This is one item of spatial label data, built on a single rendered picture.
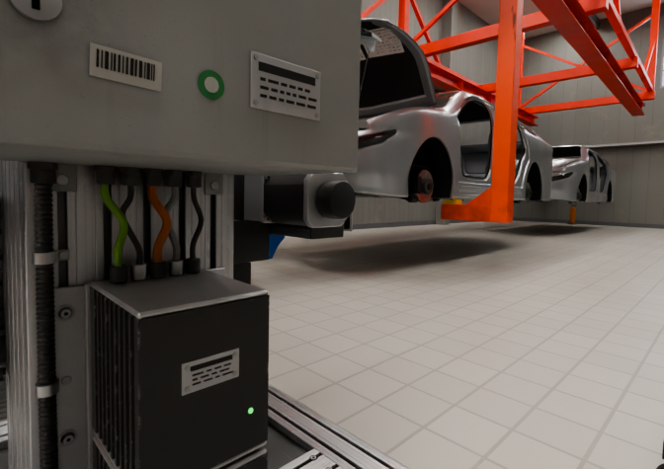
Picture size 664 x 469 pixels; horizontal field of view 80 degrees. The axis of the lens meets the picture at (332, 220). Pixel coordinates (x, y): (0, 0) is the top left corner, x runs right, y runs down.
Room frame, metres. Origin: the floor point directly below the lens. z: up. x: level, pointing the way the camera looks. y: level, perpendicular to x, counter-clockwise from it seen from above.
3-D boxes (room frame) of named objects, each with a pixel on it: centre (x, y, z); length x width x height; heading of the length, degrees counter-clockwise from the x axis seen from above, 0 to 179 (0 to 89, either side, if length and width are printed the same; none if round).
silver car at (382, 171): (5.53, -1.40, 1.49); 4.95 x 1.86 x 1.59; 136
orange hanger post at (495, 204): (3.98, -1.45, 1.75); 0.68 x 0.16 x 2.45; 46
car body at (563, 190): (9.97, -5.63, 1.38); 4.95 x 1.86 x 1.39; 136
